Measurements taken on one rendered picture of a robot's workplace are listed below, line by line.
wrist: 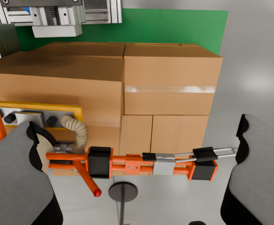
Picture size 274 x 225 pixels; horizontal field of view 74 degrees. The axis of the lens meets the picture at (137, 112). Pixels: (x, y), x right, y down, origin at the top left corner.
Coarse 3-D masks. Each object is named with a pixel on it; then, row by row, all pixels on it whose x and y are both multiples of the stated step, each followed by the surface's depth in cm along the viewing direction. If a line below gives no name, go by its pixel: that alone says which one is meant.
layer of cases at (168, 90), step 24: (48, 48) 123; (72, 48) 124; (96, 48) 126; (120, 48) 128; (144, 48) 130; (168, 48) 132; (192, 48) 134; (144, 72) 111; (168, 72) 111; (192, 72) 112; (216, 72) 112; (144, 96) 119; (168, 96) 119; (192, 96) 119; (144, 120) 127; (168, 120) 128; (192, 120) 128; (120, 144) 137; (144, 144) 138; (168, 144) 139; (192, 144) 139
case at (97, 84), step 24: (0, 72) 70; (24, 72) 72; (48, 72) 74; (72, 72) 77; (96, 72) 79; (120, 72) 82; (0, 96) 73; (24, 96) 74; (48, 96) 74; (72, 96) 74; (96, 96) 74; (120, 96) 75; (96, 120) 80; (120, 120) 86; (96, 144) 86
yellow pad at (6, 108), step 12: (0, 108) 61; (12, 108) 62; (24, 108) 62; (36, 108) 62; (48, 108) 63; (60, 108) 63; (72, 108) 63; (12, 120) 61; (48, 120) 61; (60, 120) 64
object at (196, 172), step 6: (192, 156) 63; (192, 162) 60; (198, 162) 60; (204, 162) 61; (210, 162) 61; (192, 168) 60; (198, 168) 60; (204, 168) 60; (210, 168) 60; (216, 168) 60; (192, 174) 61; (198, 174) 61; (204, 174) 61; (210, 174) 61; (210, 180) 63
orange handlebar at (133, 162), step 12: (0, 120) 52; (0, 132) 52; (48, 156) 58; (60, 156) 58; (72, 156) 58; (84, 156) 58; (120, 156) 60; (132, 156) 61; (60, 168) 60; (72, 168) 60; (120, 168) 61; (132, 168) 60; (144, 168) 62; (180, 168) 63
